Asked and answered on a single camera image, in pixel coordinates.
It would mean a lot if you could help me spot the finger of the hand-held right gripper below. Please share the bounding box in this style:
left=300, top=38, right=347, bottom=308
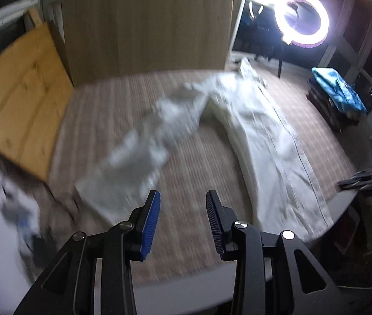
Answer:
left=338, top=169, right=372, bottom=191

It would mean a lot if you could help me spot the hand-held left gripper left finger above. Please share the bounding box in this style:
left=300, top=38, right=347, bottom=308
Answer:
left=13, top=189, right=161, bottom=315

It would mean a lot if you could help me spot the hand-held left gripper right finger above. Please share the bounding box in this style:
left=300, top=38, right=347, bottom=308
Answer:
left=206, top=189, right=354, bottom=315

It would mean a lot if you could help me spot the white shirt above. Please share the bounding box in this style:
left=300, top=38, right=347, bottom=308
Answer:
left=74, top=57, right=334, bottom=237

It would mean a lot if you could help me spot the pink plaid mat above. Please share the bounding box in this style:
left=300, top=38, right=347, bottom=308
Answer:
left=46, top=61, right=360, bottom=284

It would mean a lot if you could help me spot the blue denim jacket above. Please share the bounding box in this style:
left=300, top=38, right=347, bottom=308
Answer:
left=311, top=67, right=368, bottom=114

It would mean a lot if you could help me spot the crumpled grey-blue cloth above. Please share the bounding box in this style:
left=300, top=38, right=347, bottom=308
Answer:
left=0, top=177, right=39, bottom=237

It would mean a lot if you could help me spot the pine plank panel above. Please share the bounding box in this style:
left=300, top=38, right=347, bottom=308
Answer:
left=0, top=8, right=75, bottom=182

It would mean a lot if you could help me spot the light laminate wooden board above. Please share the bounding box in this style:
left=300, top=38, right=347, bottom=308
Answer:
left=62, top=0, right=235, bottom=86

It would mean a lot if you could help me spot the white ring light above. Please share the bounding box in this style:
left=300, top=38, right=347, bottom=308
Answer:
left=273, top=0, right=330, bottom=47

